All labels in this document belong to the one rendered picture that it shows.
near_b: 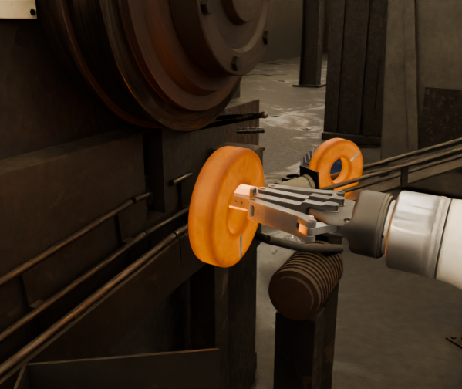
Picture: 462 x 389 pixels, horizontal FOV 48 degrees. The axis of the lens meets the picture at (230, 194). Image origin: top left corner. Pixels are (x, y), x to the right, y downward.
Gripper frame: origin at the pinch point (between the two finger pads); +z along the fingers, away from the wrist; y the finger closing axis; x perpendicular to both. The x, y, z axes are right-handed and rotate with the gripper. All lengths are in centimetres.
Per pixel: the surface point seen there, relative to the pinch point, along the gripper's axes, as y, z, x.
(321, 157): 62, 7, -10
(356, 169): 72, 0, -14
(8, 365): -23.5, 16.0, -17.2
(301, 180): 58, 10, -15
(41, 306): -12.3, 22.4, -17.3
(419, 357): 104, -21, -84
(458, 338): 121, -31, -82
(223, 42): 13.5, 9.0, 18.0
